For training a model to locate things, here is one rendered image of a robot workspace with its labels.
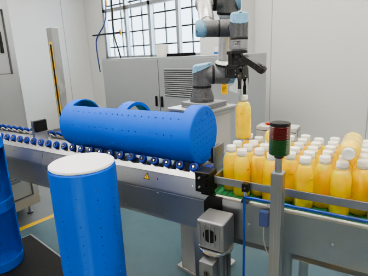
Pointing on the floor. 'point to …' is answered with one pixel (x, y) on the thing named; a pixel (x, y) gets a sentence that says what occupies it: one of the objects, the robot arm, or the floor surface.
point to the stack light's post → (276, 223)
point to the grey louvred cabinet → (176, 84)
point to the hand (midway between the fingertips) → (243, 96)
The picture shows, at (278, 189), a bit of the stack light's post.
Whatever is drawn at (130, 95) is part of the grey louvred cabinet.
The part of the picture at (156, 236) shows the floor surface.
